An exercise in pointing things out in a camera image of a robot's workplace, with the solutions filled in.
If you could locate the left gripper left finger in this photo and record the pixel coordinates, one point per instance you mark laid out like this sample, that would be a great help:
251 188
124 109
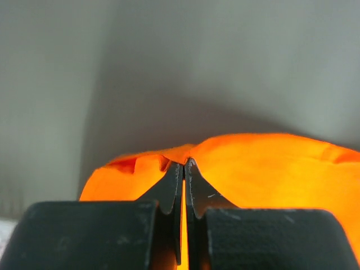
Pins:
140 234

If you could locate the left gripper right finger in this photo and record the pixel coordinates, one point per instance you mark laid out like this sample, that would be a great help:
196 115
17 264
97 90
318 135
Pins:
222 235

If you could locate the orange t shirt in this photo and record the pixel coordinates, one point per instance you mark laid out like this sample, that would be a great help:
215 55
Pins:
276 171

